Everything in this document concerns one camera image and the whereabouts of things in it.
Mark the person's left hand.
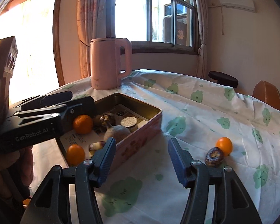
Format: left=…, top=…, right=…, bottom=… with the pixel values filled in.
left=0, top=147, right=34, bottom=223

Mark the pink metal tin box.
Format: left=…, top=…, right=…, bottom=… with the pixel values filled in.
left=57, top=93, right=162, bottom=172

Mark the dark water chestnut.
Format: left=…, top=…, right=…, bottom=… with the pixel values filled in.
left=99, top=112, right=116, bottom=127
left=205, top=147, right=224, bottom=167

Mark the dark water chestnut back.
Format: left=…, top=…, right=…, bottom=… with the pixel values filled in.
left=99, top=112, right=116, bottom=127

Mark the pink electric kettle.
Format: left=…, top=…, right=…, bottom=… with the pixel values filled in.
left=90, top=38, right=132, bottom=90

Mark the small orange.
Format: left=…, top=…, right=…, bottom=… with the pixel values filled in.
left=66, top=144, right=85, bottom=166
left=215, top=137, right=233, bottom=156

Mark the brown longan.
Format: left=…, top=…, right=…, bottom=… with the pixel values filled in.
left=92, top=115, right=101, bottom=127

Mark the white air conditioner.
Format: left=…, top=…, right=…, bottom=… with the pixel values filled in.
left=219, top=0, right=255, bottom=13

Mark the black round stool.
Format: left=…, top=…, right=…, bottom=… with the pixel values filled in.
left=208, top=71, right=239, bottom=88

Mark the small orange front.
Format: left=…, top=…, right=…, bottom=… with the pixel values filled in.
left=215, top=137, right=233, bottom=156

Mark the window with frame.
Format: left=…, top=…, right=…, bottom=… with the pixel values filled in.
left=106, top=0, right=200, bottom=55

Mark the pink right curtain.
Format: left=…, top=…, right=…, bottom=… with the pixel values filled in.
left=195, top=0, right=208, bottom=78

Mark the cloud pattern tablecloth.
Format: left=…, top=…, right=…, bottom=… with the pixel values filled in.
left=30, top=69, right=280, bottom=224

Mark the pink left curtain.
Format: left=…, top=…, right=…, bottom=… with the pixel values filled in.
left=77, top=0, right=107, bottom=78

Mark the brown round fruit with stem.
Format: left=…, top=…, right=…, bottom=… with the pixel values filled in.
left=103, top=120, right=131, bottom=144

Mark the dark water chestnut front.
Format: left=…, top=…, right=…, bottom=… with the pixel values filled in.
left=205, top=147, right=224, bottom=167

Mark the large wrinkled tangerine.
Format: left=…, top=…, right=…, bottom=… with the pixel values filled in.
left=73, top=115, right=94, bottom=135

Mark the small orange back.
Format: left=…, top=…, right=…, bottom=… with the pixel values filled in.
left=66, top=144, right=85, bottom=166

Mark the pink curtain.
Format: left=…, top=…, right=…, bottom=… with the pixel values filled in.
left=195, top=0, right=208, bottom=78
left=77, top=0, right=107, bottom=78

